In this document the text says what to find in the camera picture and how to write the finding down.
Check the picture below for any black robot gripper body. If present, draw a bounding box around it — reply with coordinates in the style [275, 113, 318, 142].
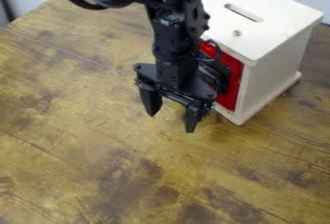
[133, 18, 216, 114]

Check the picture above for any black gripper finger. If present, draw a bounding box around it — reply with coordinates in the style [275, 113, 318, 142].
[139, 86, 163, 117]
[184, 105, 203, 133]

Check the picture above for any red drawer with black handle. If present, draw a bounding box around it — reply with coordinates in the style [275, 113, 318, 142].
[199, 41, 243, 111]

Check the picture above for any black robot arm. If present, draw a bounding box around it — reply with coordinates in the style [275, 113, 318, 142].
[68, 0, 216, 133]

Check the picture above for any white wooden drawer box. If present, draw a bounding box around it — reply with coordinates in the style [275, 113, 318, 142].
[202, 0, 323, 126]

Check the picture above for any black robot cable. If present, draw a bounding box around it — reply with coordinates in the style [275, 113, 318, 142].
[195, 39, 224, 63]

